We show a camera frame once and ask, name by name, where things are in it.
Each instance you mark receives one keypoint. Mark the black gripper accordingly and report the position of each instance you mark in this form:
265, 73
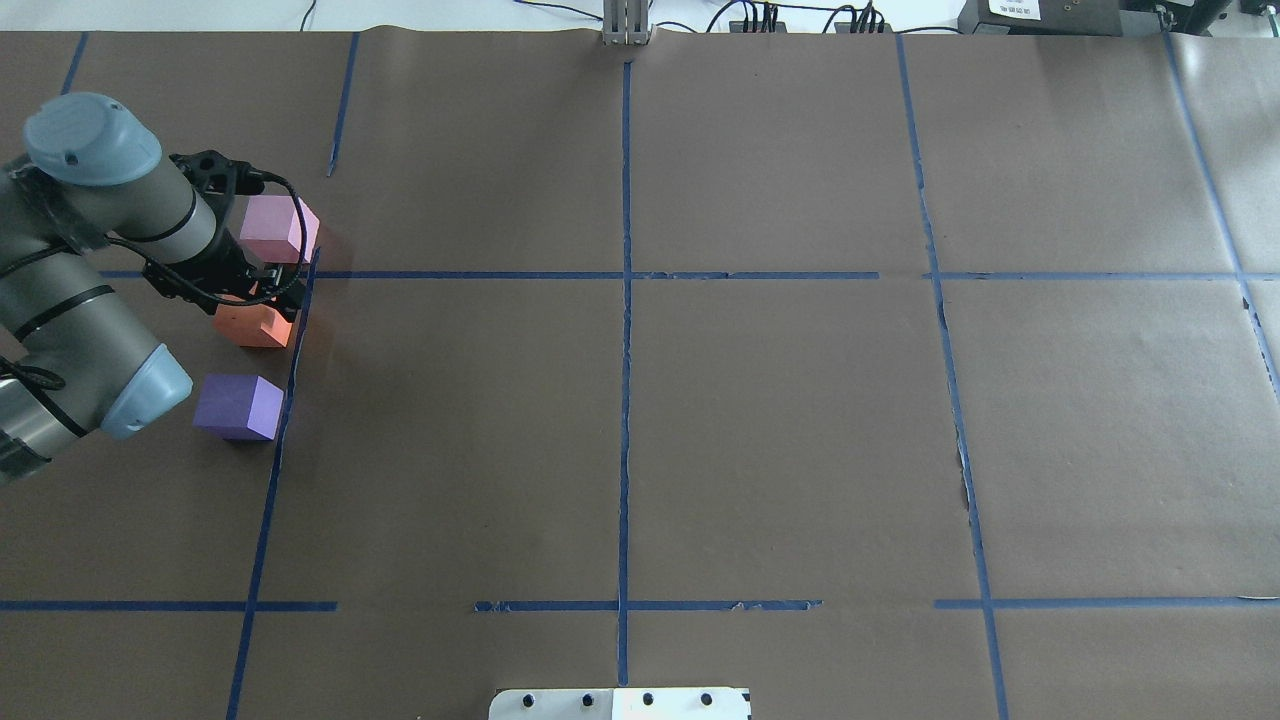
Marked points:
222, 266

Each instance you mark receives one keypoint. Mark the orange foam cube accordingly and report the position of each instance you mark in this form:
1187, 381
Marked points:
257, 326

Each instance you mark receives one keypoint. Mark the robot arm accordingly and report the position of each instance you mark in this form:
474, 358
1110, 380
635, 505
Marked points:
93, 176

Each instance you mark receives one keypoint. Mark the pink foam cube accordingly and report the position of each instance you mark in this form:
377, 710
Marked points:
272, 232

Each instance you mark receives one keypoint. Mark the purple foam cube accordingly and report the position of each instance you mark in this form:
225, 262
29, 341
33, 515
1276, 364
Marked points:
239, 407

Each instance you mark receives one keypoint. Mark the black power strip left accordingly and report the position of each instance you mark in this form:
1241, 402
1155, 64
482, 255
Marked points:
757, 19

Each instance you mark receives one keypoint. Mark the black power strip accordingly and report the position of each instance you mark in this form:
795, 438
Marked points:
850, 19
757, 19

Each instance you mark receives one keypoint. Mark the black power strip right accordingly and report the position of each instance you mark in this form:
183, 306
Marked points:
850, 19

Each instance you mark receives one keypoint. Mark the brown paper table cover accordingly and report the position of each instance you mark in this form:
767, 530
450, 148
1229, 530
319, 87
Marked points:
924, 377

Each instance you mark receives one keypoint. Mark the dark grey computer box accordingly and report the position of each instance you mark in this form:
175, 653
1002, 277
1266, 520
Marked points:
1065, 18

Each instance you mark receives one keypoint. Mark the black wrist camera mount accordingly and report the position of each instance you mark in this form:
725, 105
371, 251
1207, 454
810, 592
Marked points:
218, 180

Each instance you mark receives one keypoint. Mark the aluminium extrusion post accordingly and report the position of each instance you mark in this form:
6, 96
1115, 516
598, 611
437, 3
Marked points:
626, 22

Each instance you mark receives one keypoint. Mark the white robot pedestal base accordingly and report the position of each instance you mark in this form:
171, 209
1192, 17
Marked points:
716, 702

